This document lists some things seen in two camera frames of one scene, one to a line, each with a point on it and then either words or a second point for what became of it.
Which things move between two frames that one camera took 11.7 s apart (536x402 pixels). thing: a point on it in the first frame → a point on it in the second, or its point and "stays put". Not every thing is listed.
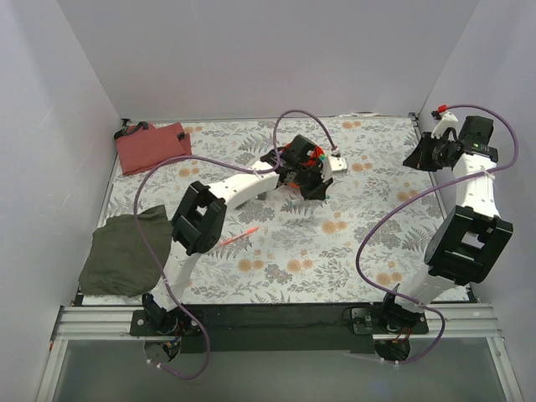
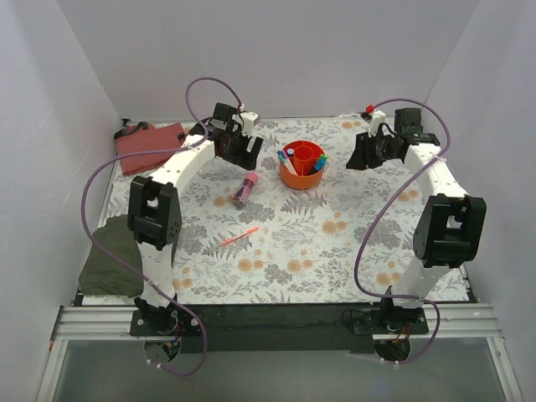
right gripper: [421, 152] → [368, 147]
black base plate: [280, 329] stays put
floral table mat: [362, 240] stays put
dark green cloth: [117, 260] stays put
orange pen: [249, 231] stays put
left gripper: [312, 184] → [241, 147]
